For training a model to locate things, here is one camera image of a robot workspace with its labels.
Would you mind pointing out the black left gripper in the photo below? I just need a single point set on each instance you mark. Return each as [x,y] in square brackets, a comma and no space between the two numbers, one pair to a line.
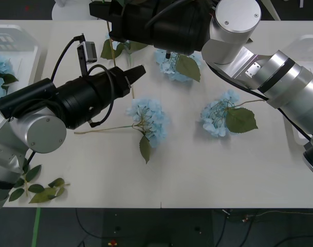
[119,82]

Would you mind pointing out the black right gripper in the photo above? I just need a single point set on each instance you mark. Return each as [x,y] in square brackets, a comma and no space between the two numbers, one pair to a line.
[133,23]

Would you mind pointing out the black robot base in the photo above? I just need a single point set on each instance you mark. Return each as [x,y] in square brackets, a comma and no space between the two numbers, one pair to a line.
[158,226]

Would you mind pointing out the silver and black right arm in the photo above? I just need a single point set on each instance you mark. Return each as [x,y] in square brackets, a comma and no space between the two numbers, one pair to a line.
[233,23]

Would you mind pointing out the silver and black left arm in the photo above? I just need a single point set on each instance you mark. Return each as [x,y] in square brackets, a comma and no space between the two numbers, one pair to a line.
[43,133]

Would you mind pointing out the pale blue flower, large leaf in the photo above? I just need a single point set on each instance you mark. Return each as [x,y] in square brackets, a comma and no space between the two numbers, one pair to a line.
[166,68]

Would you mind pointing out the white round base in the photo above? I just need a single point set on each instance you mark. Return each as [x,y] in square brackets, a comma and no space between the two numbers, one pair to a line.
[66,13]

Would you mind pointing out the shallow white box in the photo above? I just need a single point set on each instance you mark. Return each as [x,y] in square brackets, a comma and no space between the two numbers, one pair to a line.
[310,51]
[22,59]

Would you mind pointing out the dark green leaf twig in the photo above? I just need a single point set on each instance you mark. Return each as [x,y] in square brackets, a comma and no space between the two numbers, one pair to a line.
[33,173]

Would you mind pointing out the light green leaf twig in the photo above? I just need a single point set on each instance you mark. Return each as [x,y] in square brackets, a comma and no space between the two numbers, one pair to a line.
[43,196]

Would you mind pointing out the red button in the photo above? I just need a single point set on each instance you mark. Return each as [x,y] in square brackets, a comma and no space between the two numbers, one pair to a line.
[112,243]

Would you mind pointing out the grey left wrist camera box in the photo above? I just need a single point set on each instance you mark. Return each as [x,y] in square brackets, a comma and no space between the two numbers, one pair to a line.
[89,52]

